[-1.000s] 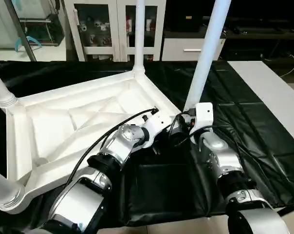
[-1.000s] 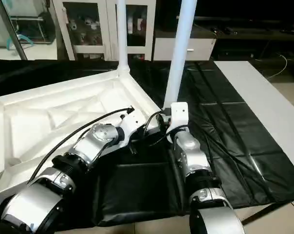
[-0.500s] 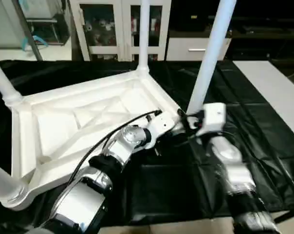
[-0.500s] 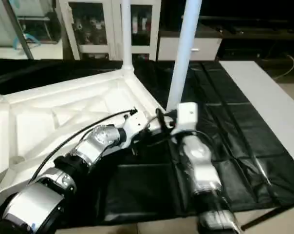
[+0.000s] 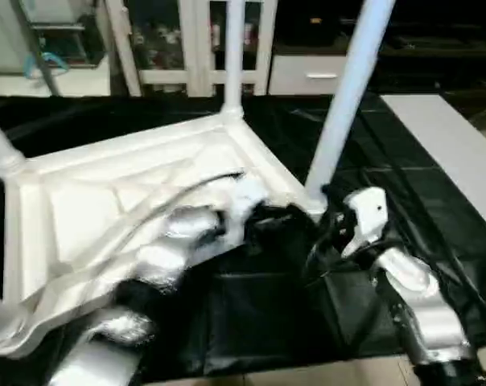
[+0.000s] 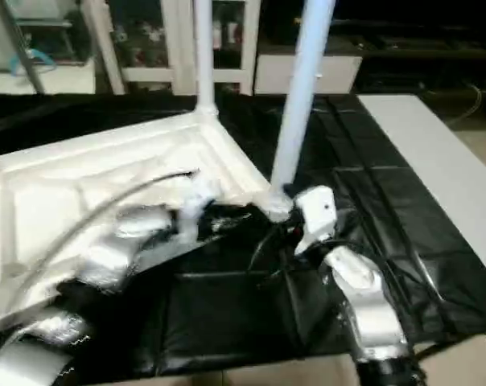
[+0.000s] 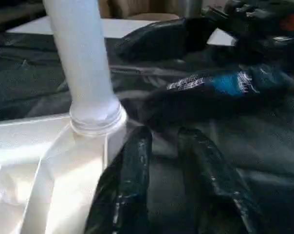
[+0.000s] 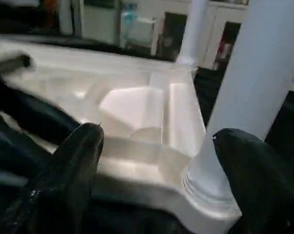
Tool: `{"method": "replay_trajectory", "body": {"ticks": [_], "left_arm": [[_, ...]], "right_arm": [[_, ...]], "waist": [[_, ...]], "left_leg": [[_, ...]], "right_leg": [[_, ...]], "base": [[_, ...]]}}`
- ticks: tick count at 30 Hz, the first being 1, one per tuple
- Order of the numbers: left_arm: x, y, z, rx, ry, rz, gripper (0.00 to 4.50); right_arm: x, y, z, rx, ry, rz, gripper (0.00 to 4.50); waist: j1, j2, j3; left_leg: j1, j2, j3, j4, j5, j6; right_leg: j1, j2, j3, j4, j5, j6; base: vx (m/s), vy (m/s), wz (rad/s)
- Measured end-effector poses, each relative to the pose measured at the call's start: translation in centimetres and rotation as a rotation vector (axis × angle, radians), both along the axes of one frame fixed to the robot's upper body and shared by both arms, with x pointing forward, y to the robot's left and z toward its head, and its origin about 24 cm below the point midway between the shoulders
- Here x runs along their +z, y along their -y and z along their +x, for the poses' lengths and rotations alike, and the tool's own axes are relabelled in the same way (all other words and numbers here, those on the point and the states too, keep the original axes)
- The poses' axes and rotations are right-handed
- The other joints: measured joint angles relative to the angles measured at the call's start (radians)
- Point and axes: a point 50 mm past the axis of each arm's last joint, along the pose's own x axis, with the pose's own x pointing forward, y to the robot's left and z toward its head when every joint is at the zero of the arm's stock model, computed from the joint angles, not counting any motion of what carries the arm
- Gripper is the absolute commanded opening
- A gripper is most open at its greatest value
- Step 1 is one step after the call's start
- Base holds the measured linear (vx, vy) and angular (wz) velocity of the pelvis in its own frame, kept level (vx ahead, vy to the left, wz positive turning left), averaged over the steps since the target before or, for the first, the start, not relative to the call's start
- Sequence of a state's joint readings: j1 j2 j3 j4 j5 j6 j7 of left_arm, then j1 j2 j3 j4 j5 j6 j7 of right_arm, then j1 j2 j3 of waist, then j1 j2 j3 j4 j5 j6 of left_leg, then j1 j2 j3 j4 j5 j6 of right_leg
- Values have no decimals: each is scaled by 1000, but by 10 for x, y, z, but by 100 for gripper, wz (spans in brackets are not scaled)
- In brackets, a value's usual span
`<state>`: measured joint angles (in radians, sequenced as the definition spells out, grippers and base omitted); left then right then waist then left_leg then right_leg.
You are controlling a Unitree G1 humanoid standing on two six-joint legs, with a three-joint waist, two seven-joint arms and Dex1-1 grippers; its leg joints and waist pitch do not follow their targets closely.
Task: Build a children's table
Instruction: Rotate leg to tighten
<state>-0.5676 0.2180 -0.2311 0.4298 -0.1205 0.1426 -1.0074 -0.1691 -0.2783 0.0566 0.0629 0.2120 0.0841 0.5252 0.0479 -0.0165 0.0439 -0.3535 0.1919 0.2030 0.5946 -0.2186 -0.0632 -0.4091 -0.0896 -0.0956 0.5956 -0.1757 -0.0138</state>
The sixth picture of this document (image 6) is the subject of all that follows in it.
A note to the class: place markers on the black plastic mat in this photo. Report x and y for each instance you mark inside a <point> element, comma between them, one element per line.
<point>227,322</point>

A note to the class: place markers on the teal small stool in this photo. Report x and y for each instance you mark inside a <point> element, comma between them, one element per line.
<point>32,63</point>

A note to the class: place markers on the white glass door cabinet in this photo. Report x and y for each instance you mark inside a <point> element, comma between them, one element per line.
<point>154,44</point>

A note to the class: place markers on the white plastic table top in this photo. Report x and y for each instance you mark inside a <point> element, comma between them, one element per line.
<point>74,185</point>

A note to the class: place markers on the white side board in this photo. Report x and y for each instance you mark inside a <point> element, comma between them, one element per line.
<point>444,169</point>

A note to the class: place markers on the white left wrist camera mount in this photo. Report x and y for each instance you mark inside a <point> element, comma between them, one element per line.
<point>196,201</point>

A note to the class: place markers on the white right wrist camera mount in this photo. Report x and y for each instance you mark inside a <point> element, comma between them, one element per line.
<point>315,211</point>

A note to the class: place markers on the white drawer unit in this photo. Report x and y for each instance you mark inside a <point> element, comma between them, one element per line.
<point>339,76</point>

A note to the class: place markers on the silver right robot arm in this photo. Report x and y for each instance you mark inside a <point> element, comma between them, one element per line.
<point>364,305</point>

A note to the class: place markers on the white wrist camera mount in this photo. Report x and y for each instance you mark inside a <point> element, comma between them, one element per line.
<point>196,201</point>
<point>315,211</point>

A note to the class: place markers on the black metal table leg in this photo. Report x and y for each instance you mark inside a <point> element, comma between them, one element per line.
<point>440,351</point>

